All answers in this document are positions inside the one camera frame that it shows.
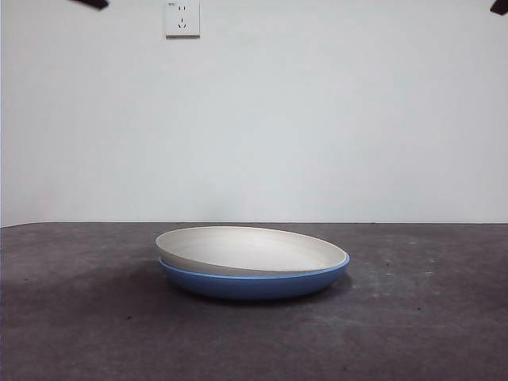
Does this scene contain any white round plate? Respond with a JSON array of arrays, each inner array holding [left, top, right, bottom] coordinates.
[[155, 225, 347, 274]]

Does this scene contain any blue round plate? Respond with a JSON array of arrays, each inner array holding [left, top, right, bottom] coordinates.
[[158, 253, 351, 301]]

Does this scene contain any white wall power socket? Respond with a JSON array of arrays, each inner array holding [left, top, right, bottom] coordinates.
[[164, 0, 201, 40]]

